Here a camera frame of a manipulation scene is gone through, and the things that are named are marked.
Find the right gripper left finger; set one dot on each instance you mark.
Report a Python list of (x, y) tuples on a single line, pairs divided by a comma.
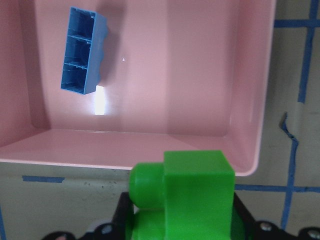
[(123, 218)]

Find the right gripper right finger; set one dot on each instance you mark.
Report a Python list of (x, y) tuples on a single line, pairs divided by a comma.
[(242, 221)]

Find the green toy block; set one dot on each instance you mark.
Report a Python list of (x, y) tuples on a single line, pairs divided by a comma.
[(188, 196)]

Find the blue toy block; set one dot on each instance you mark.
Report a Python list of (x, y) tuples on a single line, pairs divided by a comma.
[(84, 51)]

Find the pink plastic box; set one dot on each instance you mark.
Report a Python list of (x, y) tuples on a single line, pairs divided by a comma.
[(176, 75)]

